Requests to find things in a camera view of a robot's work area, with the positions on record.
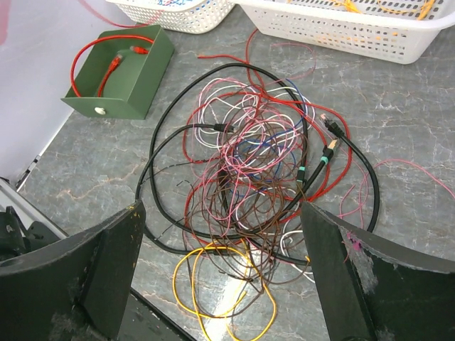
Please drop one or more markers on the rectangular white perforated basket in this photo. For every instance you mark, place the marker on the rectangular white perforated basket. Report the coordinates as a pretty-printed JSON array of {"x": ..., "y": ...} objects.
[{"x": 395, "y": 31}]

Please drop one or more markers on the rounded white perforated basket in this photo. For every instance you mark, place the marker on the rounded white perforated basket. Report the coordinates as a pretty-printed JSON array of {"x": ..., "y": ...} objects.
[{"x": 195, "y": 17}]

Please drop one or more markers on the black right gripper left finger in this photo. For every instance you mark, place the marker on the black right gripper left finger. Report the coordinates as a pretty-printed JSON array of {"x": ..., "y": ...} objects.
[{"x": 76, "y": 288}]

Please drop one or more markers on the green plastic tray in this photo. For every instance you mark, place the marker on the green plastic tray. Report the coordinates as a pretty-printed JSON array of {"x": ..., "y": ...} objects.
[{"x": 117, "y": 75}]

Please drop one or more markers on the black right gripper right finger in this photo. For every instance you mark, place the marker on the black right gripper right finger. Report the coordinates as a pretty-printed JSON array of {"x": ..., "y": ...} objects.
[{"x": 373, "y": 289}]

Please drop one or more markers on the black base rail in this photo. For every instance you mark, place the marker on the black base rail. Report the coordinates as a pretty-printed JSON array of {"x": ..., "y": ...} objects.
[{"x": 143, "y": 321}]

